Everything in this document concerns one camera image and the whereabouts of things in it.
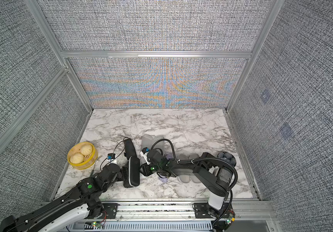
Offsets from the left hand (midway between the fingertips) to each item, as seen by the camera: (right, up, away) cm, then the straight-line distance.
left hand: (127, 167), depth 81 cm
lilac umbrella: (+20, +1, -16) cm, 26 cm away
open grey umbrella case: (+13, +12, +17) cm, 24 cm away
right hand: (+6, 0, +2) cm, 7 cm away
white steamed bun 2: (-28, +9, +9) cm, 31 cm away
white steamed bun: (-31, +4, +5) cm, 32 cm away
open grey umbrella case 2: (+30, +3, -21) cm, 36 cm away
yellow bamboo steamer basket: (-25, +3, +6) cm, 26 cm away
